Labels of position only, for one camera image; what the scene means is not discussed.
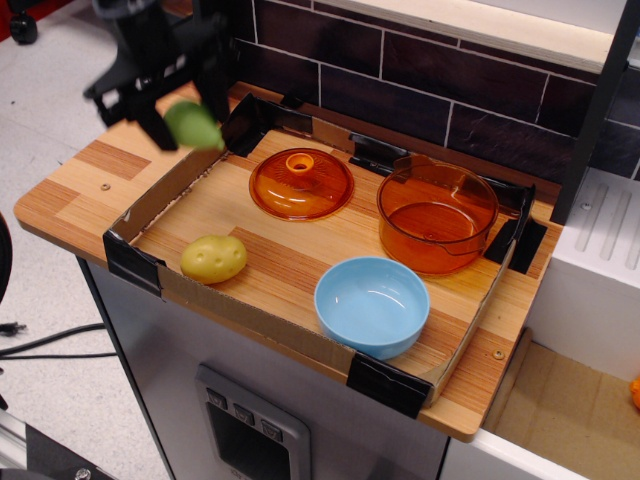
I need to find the yellow toy potato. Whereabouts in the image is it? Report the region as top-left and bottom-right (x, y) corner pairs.
(180, 235), (247, 285)

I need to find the black power cable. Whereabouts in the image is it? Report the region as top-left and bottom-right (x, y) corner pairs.
(0, 321), (119, 361)

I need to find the white toy sink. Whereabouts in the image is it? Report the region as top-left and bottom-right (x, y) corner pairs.
(441, 167), (640, 480)

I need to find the light blue bowl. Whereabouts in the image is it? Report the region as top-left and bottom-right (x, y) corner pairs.
(314, 256), (431, 360)

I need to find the cardboard fence with black tape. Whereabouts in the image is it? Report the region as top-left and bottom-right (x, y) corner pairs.
(104, 95), (559, 436)

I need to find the orange toy in sink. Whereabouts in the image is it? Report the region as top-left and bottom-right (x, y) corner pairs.
(629, 377), (640, 410)

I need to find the green toy pear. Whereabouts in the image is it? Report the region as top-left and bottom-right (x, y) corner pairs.
(164, 100), (225, 151)

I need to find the orange transparent pot lid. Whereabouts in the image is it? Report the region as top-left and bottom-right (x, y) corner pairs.
(249, 148), (354, 221)

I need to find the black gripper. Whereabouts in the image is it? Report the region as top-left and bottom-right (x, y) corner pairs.
(83, 1), (230, 151)

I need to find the orange transparent pot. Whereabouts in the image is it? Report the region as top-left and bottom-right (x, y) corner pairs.
(377, 154), (499, 276)

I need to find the grey toy oven panel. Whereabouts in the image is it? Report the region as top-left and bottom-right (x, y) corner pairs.
(196, 364), (312, 479)

